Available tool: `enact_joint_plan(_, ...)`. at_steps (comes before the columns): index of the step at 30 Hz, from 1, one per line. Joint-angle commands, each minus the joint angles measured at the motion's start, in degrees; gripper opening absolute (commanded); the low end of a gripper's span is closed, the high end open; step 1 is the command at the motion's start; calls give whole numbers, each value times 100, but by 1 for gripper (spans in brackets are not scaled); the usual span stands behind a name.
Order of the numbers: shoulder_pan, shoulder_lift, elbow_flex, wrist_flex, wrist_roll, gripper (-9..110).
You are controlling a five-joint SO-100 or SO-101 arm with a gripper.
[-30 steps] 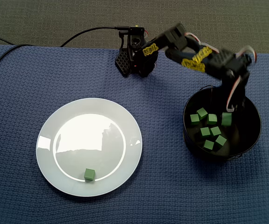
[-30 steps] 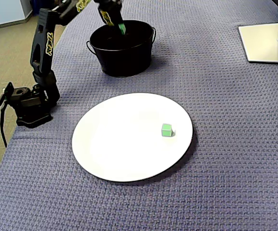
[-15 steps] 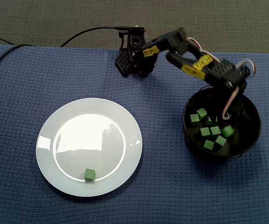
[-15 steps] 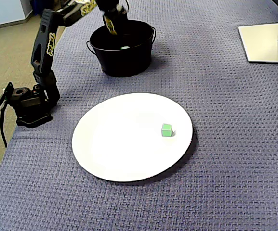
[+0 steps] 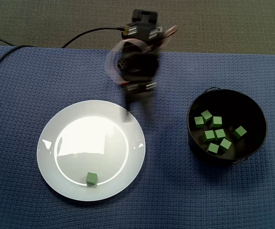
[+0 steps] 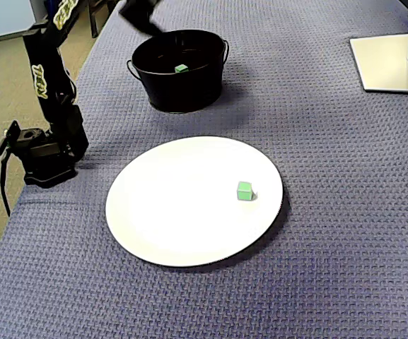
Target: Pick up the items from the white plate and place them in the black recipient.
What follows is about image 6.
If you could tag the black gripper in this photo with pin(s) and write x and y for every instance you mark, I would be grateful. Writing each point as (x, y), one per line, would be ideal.
(146, 25)

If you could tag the blue waffle weave cloth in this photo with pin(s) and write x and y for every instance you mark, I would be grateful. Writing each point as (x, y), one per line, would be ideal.
(331, 212)

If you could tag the small green cube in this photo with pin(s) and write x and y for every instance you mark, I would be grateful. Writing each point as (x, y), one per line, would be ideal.
(244, 191)
(181, 68)

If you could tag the white board panel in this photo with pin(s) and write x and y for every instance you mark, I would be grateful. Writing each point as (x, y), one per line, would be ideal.
(2, 17)

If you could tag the white round plate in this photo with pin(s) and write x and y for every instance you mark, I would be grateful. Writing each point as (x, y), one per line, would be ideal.
(172, 194)

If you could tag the black metal bucket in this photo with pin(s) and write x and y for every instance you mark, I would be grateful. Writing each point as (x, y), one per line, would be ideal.
(179, 88)

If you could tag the silver monitor stand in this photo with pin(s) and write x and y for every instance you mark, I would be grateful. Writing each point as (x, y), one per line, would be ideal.
(384, 63)

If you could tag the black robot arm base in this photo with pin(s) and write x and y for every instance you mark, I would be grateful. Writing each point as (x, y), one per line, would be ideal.
(48, 166)

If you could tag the dark chair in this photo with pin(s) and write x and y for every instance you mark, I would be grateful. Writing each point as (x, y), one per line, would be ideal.
(93, 17)

